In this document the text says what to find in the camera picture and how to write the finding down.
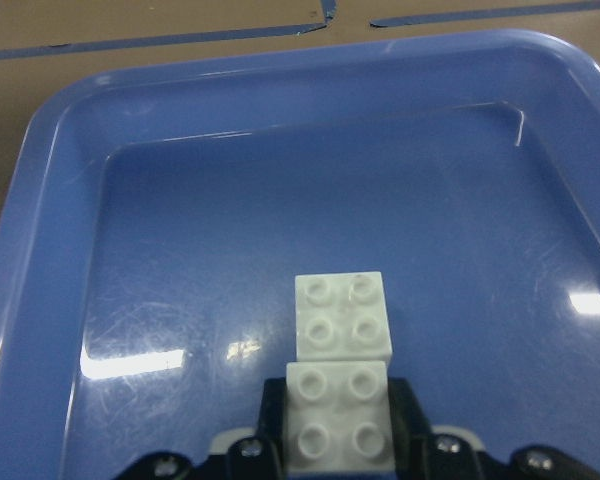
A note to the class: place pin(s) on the white block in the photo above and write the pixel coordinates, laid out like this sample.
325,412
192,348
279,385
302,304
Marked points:
337,418
341,317

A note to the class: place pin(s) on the blue plastic tray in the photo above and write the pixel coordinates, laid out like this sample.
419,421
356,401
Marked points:
157,218

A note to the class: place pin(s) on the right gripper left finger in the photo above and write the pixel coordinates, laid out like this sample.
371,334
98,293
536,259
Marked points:
255,456

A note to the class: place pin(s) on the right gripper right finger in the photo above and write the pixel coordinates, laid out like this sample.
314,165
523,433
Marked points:
420,452

